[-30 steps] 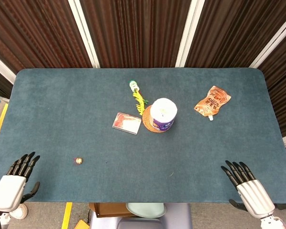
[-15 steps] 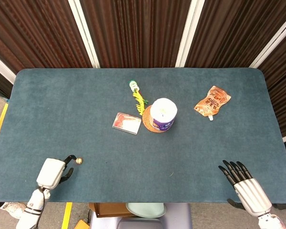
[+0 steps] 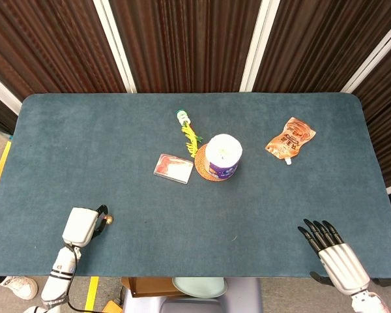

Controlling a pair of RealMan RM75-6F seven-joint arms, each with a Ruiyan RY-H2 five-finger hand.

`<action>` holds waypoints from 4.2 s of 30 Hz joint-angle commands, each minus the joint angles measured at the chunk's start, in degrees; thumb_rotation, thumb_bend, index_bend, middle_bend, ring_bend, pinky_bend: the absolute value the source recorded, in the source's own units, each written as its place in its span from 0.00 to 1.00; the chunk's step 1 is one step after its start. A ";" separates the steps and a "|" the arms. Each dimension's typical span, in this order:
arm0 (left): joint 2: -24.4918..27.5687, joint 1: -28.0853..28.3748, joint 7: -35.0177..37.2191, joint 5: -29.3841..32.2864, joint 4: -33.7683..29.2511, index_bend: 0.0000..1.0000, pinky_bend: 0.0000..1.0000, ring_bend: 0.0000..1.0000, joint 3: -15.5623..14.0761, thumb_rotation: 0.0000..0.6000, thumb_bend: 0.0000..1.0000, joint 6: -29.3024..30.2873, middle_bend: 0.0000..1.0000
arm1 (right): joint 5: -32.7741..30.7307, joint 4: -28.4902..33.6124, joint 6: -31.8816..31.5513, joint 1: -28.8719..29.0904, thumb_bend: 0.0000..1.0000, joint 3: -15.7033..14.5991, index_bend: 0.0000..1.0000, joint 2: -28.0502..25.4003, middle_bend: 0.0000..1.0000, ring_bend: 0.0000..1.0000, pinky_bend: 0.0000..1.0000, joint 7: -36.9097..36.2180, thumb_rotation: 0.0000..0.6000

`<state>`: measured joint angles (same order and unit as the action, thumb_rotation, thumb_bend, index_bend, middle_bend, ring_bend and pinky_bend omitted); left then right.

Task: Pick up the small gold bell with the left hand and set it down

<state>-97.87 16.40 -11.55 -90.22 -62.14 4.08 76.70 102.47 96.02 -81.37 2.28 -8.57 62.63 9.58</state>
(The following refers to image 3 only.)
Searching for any yellow tasseled toy stick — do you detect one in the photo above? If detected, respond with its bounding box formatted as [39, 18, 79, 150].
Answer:
[175, 110, 203, 158]

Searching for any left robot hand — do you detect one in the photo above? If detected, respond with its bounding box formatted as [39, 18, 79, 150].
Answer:
[62, 204, 108, 248]

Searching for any white toilet paper roll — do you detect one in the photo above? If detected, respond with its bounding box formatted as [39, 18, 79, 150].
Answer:
[205, 133, 243, 179]

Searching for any woven round coaster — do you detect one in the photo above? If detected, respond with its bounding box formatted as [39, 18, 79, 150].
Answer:
[194, 143, 239, 183]

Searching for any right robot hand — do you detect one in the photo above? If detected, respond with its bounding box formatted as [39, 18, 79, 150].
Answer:
[297, 218, 371, 297]

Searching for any pale green round plate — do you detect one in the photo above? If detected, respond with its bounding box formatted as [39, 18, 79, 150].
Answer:
[171, 276, 229, 299]

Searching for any orange spouted drink pouch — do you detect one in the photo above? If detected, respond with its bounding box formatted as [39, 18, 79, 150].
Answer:
[265, 117, 317, 166]

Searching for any teal table cloth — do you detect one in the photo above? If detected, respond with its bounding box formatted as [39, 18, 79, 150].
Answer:
[0, 93, 391, 278]

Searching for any brown cardboard box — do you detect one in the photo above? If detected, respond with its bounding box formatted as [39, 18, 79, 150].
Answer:
[121, 276, 186, 298]

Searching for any white sneaker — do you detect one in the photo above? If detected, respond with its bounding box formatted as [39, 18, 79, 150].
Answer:
[0, 275, 39, 301]

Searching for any brown folding screen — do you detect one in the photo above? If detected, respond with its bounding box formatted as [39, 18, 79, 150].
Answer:
[0, 0, 391, 195]

